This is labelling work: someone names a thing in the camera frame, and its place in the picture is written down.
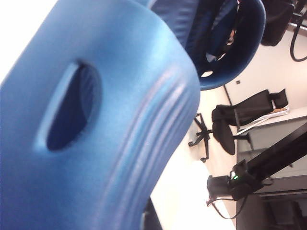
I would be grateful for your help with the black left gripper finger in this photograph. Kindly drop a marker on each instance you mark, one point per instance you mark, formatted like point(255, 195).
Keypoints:
point(152, 215)

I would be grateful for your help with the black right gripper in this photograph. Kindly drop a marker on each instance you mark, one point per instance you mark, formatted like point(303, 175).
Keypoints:
point(275, 21)

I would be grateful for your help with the blue rubber slipper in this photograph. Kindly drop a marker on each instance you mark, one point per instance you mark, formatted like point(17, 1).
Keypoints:
point(187, 24)
point(96, 143)

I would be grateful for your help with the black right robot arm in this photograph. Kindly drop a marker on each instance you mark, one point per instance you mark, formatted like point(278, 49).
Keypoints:
point(275, 148)

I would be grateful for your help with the black office chair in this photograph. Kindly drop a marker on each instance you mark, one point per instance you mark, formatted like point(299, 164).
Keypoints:
point(251, 110)

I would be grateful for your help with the grey office desk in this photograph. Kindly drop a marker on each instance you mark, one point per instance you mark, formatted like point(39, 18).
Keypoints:
point(275, 134)

